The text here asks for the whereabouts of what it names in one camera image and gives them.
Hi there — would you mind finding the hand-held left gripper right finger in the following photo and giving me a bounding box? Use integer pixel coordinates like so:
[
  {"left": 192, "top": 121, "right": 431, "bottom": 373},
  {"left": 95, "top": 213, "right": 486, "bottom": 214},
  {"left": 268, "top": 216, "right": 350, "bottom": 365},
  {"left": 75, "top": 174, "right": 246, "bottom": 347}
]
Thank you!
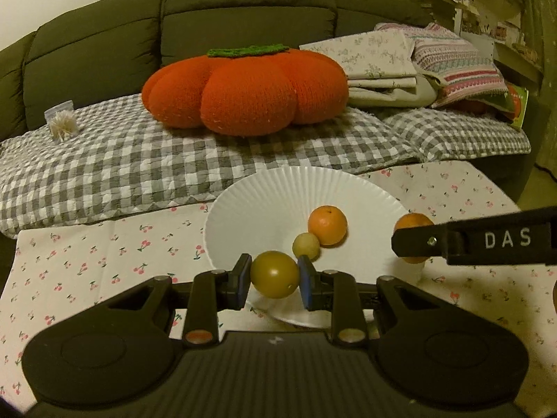
[{"left": 297, "top": 255, "right": 441, "bottom": 345}]

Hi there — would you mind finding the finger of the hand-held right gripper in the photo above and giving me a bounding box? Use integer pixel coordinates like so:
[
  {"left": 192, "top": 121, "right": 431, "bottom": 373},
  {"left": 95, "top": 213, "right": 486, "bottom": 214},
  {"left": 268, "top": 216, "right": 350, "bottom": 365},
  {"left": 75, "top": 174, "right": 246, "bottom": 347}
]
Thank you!
[{"left": 391, "top": 221, "right": 464, "bottom": 262}]

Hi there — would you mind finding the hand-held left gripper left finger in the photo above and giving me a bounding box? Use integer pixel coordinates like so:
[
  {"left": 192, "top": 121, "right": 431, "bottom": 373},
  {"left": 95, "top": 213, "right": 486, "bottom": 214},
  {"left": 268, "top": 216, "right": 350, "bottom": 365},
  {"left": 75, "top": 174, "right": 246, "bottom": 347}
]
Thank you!
[{"left": 104, "top": 253, "right": 253, "bottom": 347}]

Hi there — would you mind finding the orange tangerine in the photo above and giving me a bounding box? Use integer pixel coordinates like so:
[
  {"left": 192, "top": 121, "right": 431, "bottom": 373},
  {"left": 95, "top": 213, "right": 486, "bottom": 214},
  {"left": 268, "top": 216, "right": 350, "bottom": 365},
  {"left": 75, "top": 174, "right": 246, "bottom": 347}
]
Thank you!
[
  {"left": 307, "top": 206, "right": 348, "bottom": 246},
  {"left": 393, "top": 212, "right": 436, "bottom": 264}
]

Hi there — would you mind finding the large yellow-green tomato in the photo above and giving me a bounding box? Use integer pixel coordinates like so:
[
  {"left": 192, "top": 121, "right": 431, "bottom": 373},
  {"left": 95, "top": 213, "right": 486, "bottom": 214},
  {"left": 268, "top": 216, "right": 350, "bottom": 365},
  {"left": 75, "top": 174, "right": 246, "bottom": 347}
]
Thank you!
[{"left": 250, "top": 250, "right": 300, "bottom": 300}]

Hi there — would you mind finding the small yellow-green tomato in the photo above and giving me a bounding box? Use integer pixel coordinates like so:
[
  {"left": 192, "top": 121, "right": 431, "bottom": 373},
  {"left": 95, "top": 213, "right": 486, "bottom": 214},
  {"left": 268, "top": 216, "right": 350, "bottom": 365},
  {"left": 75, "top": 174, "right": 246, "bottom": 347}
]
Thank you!
[{"left": 291, "top": 233, "right": 321, "bottom": 260}]

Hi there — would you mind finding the white ribbed plate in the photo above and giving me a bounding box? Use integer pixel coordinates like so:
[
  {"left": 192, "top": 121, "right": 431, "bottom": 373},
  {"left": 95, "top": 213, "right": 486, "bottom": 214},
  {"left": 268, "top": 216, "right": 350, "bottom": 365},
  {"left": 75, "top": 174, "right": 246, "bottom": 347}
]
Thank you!
[{"left": 204, "top": 165, "right": 425, "bottom": 329}]

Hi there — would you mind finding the small grey checked blanket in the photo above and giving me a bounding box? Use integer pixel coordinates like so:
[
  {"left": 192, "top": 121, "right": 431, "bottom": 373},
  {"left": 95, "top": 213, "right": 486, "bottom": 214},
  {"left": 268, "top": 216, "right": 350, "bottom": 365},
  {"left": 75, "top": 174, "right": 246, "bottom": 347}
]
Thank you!
[{"left": 383, "top": 107, "right": 532, "bottom": 163}]

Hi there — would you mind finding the cherry print tablecloth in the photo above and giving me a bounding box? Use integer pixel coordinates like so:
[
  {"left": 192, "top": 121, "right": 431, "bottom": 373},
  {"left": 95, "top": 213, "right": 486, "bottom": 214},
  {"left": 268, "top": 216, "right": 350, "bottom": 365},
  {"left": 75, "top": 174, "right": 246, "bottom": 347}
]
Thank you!
[{"left": 0, "top": 159, "right": 557, "bottom": 410}]

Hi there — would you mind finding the green book with orange picture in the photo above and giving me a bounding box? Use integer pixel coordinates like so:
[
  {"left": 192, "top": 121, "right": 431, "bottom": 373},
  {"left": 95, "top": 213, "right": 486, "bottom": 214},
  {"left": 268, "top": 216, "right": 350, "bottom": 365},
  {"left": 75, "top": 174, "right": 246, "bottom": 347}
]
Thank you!
[{"left": 496, "top": 83, "right": 530, "bottom": 130}]

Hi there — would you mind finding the large grey checked blanket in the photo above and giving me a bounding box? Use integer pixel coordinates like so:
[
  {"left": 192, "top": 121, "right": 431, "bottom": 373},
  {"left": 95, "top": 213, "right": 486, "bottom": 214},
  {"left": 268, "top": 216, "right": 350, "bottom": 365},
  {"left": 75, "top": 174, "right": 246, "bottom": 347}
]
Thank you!
[{"left": 0, "top": 93, "right": 418, "bottom": 238}]

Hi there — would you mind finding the striped patterned blanket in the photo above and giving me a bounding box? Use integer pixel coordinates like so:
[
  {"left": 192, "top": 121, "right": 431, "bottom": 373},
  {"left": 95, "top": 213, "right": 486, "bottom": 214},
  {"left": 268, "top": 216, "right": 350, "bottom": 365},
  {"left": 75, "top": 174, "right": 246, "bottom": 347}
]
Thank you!
[{"left": 374, "top": 22, "right": 510, "bottom": 109}]

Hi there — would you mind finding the orange persimmon cushion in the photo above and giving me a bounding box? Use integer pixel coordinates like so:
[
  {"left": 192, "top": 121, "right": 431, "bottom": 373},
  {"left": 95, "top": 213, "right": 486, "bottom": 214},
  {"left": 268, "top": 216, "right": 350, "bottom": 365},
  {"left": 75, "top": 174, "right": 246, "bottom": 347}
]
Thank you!
[{"left": 141, "top": 44, "right": 349, "bottom": 137}]

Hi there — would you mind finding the folded floral cloth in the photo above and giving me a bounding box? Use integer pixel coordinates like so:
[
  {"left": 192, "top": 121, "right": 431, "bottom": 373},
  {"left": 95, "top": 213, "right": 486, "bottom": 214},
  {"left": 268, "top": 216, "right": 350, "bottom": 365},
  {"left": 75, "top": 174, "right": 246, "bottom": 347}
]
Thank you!
[{"left": 299, "top": 30, "right": 436, "bottom": 109}]

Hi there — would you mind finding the clear cotton swab box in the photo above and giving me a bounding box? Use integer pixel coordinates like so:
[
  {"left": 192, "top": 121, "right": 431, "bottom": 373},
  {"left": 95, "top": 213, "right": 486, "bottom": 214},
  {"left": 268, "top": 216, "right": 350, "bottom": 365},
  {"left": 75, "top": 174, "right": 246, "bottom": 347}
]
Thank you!
[{"left": 44, "top": 101, "right": 79, "bottom": 142}]

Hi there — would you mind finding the olive green sofa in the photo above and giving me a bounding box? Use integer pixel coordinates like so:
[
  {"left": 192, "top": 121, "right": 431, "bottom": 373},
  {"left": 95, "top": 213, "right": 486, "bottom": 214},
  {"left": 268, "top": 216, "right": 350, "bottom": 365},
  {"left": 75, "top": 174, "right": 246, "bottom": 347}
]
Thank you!
[{"left": 0, "top": 0, "right": 544, "bottom": 240}]

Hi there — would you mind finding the wall bookshelf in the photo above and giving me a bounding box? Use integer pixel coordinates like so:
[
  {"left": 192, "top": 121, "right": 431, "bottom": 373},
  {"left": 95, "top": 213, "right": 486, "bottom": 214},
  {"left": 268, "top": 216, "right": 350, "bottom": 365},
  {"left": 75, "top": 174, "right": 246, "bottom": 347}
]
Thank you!
[{"left": 453, "top": 0, "right": 550, "bottom": 92}]

